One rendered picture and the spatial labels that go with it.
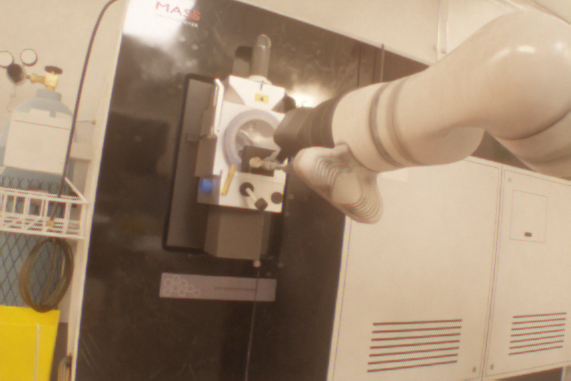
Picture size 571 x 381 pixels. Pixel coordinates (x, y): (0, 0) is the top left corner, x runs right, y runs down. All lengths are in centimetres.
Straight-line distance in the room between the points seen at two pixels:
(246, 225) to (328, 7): 178
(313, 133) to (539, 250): 83
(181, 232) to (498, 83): 49
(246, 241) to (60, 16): 144
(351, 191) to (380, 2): 215
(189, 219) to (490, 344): 70
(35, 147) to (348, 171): 68
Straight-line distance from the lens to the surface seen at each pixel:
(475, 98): 24
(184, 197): 63
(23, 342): 66
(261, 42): 63
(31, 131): 91
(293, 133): 44
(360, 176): 36
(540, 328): 120
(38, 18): 187
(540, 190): 115
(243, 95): 59
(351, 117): 35
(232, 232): 57
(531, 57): 23
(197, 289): 64
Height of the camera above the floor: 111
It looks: 6 degrees up
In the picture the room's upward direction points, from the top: 7 degrees clockwise
